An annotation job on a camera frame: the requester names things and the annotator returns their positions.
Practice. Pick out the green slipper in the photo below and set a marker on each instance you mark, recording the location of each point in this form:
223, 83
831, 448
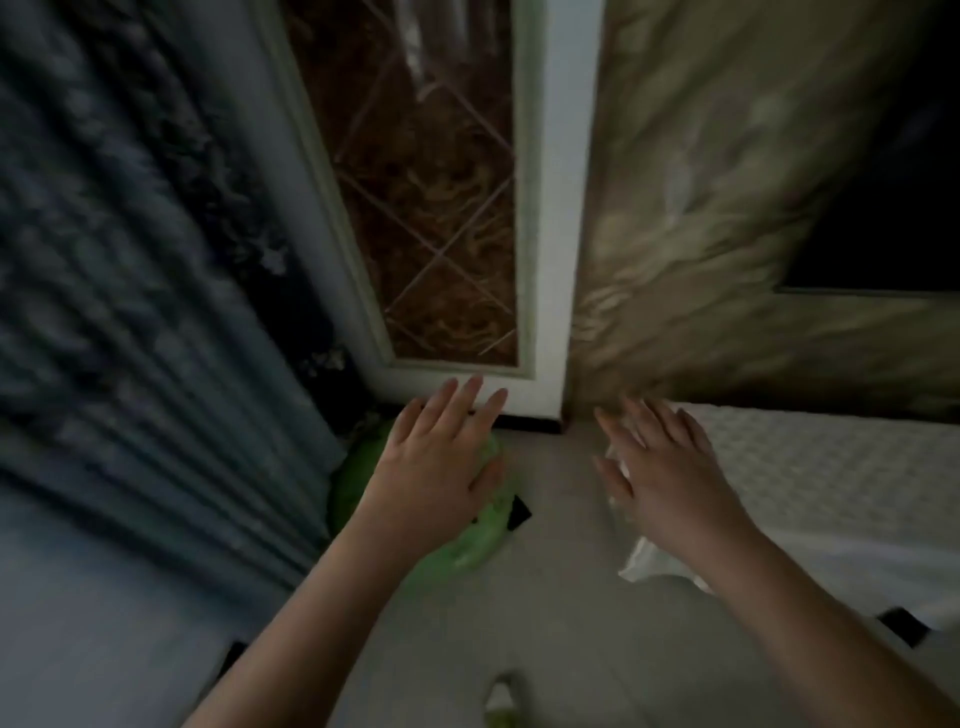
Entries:
504, 705

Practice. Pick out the white door with glass pane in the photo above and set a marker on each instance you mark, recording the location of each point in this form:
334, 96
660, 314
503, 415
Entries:
559, 225

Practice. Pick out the person's left forearm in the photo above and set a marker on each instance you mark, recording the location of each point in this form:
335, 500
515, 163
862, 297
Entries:
300, 637

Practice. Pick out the person's right middle finger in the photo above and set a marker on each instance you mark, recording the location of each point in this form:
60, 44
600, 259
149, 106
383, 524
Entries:
641, 421

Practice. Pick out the green plastic basin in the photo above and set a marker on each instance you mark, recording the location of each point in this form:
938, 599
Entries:
465, 547

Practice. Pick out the person's right little finger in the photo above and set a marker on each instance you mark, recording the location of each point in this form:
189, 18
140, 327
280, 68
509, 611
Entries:
696, 431

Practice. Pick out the person's left middle finger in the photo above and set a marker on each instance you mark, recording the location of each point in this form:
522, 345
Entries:
465, 401

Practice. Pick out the person's left thumb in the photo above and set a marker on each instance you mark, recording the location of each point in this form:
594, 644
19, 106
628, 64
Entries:
489, 480

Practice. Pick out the person's right hand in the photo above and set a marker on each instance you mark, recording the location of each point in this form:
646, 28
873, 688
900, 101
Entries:
675, 495

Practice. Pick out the white quilted bedspread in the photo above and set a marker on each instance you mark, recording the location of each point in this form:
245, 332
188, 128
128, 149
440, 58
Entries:
825, 480

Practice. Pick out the blue-grey pleated curtain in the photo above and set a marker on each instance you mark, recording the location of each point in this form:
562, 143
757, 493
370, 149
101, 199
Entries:
127, 300

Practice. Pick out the person's right thumb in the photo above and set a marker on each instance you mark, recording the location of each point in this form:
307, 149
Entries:
611, 480

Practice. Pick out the person's left hand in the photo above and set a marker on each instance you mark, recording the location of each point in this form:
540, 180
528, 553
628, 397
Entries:
427, 487

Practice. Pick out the person's right forearm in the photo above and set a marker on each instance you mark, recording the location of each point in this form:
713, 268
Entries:
810, 637

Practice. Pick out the person's left little finger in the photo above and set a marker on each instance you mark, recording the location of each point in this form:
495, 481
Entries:
407, 421

